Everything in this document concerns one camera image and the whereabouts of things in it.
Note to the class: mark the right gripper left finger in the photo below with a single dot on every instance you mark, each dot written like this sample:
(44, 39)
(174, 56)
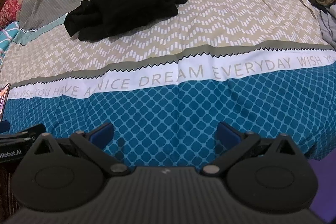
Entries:
(91, 145)

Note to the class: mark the grey folded garment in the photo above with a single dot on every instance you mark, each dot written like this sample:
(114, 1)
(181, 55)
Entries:
(327, 25)

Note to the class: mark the black pants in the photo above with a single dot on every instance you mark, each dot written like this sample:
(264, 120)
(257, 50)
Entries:
(95, 20)

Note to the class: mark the smartphone with lit screen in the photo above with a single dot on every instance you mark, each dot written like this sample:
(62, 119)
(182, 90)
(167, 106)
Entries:
(4, 92)

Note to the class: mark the teal lattice pillow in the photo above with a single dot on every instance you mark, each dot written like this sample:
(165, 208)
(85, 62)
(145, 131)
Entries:
(6, 37)

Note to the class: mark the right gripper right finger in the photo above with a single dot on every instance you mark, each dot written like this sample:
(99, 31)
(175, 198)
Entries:
(239, 145)

